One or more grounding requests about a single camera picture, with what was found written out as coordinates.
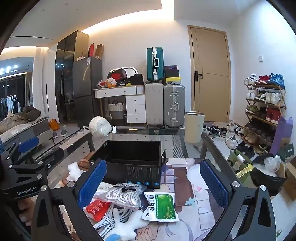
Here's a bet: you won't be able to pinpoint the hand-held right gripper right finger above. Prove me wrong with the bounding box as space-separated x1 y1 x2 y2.
199 159 278 241

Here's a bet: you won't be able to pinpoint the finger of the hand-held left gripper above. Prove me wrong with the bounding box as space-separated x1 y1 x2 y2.
0 136 40 163
9 147 65 178

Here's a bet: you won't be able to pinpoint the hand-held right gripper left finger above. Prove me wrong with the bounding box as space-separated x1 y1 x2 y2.
31 159 107 241

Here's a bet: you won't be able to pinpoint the red white glue packet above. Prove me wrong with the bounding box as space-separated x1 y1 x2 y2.
83 199 112 222

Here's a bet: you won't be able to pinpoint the white shoelace packet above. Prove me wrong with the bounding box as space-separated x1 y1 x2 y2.
94 183 148 211

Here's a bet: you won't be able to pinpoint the black plastic bin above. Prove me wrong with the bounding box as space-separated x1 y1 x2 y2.
88 140 167 189

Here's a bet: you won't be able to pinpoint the green white sachet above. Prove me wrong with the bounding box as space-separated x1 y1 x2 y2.
141 192 180 223

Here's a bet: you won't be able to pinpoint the person's left hand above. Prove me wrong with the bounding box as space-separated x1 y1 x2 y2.
18 198 37 223

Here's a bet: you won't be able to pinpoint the grey sofa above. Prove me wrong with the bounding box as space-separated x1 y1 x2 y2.
0 115 51 154

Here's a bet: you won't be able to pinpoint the white foam piece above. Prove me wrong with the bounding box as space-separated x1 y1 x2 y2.
67 162 84 181

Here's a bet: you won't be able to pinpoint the brown jacket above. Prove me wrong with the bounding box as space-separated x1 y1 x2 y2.
0 105 42 134

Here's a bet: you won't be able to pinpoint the grey slippers pair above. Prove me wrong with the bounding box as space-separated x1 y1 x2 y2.
52 129 68 139

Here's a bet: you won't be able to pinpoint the green paper bag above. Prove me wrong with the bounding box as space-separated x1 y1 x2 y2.
227 150 248 179

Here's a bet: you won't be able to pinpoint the orange bag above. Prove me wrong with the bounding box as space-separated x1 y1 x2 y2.
48 119 60 131

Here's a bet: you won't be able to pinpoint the printed table mat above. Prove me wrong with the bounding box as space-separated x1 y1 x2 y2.
53 158 228 241

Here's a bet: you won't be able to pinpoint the hanging clothes rack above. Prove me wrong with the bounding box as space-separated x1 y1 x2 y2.
0 94 22 114

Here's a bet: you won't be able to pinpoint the scattered shoes pile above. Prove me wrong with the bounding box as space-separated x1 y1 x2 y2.
203 120 255 158

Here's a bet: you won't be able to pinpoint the black white patterned rug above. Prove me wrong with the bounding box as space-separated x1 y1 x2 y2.
172 134 188 158

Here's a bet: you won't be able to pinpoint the black trash bag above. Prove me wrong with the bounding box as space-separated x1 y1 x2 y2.
250 153 288 195

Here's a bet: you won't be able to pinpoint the white plastic bag bundle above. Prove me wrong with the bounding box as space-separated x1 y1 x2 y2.
88 115 113 138

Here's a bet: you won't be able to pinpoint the cream cylindrical bin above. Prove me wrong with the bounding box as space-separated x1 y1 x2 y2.
184 111 205 144

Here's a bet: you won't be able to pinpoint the woven laundry basket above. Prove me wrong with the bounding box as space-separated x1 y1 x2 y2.
108 100 127 127

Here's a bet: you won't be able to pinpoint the brown cardboard box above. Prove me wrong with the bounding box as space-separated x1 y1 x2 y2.
285 157 296 200

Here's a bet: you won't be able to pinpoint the grey refrigerator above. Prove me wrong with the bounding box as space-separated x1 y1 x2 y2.
72 57 103 127

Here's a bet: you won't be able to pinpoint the purple bag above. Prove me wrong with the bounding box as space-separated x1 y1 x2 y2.
270 116 293 156

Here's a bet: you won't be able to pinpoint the white desk with drawers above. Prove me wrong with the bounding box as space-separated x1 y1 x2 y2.
92 84 147 124

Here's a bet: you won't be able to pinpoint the silver suitcase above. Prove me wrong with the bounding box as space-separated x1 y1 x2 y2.
163 84 186 129

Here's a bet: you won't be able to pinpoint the wooden shoe rack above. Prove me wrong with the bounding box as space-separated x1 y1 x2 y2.
244 73 286 154

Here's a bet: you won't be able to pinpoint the bag of oranges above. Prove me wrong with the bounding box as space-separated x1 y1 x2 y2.
97 78 116 89

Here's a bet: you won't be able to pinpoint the beige suitcase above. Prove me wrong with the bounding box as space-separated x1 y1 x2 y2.
145 83 165 128

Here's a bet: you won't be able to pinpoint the tan wooden door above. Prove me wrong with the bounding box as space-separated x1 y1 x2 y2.
187 25 232 123

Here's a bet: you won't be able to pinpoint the red black bag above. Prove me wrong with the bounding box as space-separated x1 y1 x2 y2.
108 69 127 81

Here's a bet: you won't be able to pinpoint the black and yellow boxes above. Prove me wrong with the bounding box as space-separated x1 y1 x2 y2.
163 65 181 85

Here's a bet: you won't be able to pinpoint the brown tall box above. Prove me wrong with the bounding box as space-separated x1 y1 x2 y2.
95 44 105 60

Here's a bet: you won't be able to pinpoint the teal suitcase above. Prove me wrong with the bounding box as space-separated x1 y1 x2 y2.
146 47 164 83

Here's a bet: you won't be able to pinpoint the white cord coil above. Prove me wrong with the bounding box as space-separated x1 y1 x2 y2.
92 204 139 241

